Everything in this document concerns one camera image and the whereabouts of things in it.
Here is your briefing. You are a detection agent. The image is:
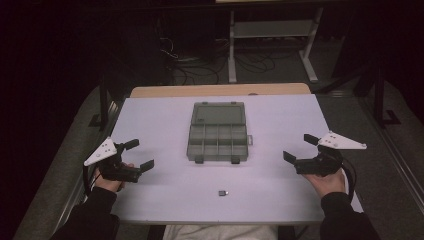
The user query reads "black metal stand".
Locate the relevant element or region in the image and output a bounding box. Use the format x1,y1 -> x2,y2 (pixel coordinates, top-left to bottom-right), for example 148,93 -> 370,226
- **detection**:
371,63 -> 402,129
87,74 -> 116,132

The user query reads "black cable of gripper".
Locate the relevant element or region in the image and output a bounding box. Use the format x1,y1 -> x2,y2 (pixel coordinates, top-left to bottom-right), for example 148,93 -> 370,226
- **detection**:
82,163 -> 101,198
337,156 -> 358,203

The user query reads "person's right hand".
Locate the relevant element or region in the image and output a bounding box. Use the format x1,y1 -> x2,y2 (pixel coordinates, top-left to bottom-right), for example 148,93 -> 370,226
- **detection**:
302,168 -> 347,200

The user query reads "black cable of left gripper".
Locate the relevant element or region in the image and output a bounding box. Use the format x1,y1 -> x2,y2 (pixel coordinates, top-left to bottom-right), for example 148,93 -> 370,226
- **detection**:
82,163 -> 101,198

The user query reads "tangle of floor cables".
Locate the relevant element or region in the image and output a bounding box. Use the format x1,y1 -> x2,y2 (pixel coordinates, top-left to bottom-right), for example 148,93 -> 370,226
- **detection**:
159,36 -> 301,86

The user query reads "white metal desk frame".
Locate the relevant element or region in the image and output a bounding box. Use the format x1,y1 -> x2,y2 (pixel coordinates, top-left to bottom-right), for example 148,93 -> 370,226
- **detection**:
227,7 -> 324,84

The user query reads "wooden table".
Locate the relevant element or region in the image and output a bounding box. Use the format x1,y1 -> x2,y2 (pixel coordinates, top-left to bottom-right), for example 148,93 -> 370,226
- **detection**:
129,82 -> 312,99

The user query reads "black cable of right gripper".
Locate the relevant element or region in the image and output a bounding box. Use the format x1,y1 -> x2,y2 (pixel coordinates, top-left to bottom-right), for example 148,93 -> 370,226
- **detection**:
337,156 -> 358,203

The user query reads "person's lap in light trousers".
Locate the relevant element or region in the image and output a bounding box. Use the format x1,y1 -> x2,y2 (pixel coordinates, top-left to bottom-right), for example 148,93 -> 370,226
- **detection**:
162,224 -> 279,240

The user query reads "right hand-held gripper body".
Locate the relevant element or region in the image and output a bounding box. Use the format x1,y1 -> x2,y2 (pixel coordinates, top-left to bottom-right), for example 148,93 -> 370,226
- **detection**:
294,130 -> 368,177

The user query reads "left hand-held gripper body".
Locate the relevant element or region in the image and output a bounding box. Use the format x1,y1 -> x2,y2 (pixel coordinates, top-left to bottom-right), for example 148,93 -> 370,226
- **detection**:
83,136 -> 141,184

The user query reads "person's left hand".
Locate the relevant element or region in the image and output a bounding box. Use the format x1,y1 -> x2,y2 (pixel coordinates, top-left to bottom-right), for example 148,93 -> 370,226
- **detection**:
93,162 -> 135,193

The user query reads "clear plastic compartment box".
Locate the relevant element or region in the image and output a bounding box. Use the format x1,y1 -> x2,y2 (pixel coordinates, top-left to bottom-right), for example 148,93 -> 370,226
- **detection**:
186,101 -> 254,165

